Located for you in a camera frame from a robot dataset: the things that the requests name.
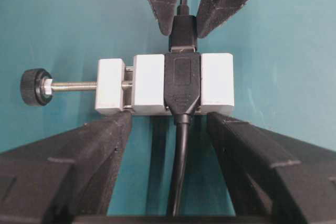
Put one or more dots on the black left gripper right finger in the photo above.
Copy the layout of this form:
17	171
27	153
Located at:
271	175

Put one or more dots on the white clamp vise with screw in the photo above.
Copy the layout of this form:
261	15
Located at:
139	88

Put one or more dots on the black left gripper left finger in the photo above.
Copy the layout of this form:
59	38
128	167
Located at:
69	174

